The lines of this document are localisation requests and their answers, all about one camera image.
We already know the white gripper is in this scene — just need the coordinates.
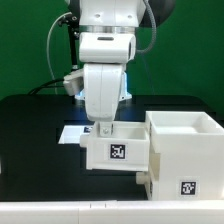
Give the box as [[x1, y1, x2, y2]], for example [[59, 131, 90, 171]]
[[63, 63, 125, 136]]

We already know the small white drawer with knob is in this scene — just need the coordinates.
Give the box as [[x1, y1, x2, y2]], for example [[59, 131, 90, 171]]
[[80, 121, 150, 172]]

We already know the white drawer cabinet frame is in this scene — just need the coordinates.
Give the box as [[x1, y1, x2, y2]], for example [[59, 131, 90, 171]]
[[145, 111, 224, 201]]

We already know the large white drawer box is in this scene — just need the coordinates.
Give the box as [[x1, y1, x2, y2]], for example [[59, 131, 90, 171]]
[[136, 144, 160, 201]]

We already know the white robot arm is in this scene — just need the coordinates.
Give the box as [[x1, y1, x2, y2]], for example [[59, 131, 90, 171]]
[[65, 0, 176, 137]]

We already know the white marker sheet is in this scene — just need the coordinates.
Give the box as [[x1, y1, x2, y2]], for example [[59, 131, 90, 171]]
[[58, 125, 92, 144]]

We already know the white front fence rail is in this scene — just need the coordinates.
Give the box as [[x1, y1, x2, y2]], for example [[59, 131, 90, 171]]
[[0, 200, 224, 224]]

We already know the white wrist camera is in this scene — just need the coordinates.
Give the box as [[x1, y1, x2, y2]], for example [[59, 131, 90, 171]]
[[79, 32, 136, 64]]

